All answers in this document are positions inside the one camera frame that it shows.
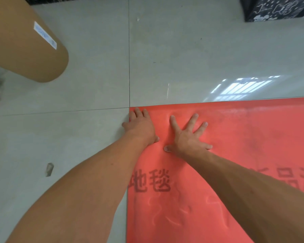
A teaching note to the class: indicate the person's right hand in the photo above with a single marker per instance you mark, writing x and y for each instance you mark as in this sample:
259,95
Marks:
187,145

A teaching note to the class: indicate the person's right forearm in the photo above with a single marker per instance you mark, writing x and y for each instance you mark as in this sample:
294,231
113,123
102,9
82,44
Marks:
248,197

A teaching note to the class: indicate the person's left middle finger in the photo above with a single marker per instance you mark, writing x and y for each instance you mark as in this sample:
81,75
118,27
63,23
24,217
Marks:
138,112

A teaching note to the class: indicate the person's right little finger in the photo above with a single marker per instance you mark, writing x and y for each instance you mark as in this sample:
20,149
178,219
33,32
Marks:
208,147

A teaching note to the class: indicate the person's right middle finger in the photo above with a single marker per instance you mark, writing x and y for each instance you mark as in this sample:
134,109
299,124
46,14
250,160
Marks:
192,121

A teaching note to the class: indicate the person's right thumb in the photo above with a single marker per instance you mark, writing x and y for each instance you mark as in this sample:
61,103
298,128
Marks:
168,148

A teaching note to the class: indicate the white label sticker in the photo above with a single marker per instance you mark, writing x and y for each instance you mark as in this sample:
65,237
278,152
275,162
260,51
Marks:
45,35

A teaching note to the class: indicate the small grey tape scrap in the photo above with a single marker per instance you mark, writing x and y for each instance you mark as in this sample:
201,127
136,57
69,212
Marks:
49,170

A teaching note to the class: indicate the person's left forearm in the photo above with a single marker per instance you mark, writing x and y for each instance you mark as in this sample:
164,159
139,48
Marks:
86,189

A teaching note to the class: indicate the person's left little finger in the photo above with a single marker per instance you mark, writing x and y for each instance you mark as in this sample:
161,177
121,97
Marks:
125,124

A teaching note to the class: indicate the black patterned white-print box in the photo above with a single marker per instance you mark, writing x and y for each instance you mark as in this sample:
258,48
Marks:
278,8

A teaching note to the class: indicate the brown paper roll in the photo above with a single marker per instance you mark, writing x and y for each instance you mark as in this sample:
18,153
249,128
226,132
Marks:
17,45

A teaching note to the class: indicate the person's left thumb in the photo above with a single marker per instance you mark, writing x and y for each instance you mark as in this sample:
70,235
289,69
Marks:
155,139

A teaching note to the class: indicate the red printed floor mat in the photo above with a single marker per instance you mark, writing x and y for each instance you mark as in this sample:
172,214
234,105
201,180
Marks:
245,139

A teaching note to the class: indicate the person's left hand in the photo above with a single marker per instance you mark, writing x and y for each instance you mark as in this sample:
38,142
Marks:
140,127

